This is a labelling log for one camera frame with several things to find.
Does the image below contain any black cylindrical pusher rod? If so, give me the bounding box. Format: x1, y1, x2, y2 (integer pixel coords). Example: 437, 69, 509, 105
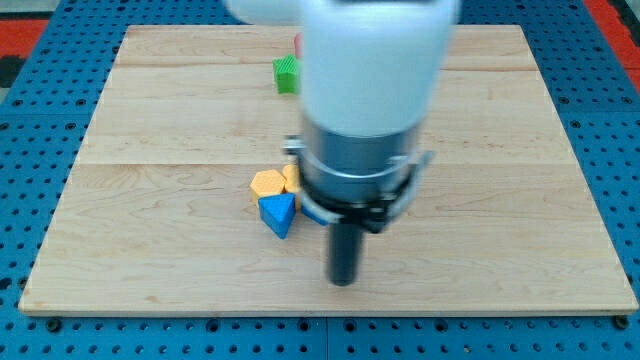
327, 223, 364, 286

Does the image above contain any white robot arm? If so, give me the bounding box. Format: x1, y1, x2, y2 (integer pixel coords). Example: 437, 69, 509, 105
225, 0, 460, 286

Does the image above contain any green block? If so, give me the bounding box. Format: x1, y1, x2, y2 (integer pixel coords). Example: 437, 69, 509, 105
272, 54, 299, 94

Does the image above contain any yellow hexagon block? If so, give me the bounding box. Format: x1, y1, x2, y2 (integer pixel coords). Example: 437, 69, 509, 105
249, 169, 285, 204

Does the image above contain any wooden board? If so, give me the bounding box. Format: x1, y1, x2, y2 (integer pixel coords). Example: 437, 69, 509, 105
19, 25, 639, 317

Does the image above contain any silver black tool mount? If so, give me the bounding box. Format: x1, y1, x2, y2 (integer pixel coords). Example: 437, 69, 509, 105
283, 118, 433, 234

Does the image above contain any yellow heart block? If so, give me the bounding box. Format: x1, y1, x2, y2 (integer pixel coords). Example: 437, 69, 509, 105
282, 164, 302, 211

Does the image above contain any blue triangle block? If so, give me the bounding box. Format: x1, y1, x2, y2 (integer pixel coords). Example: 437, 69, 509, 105
258, 193, 296, 239

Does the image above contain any red block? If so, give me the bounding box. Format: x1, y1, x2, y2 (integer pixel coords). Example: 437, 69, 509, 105
294, 33, 302, 59

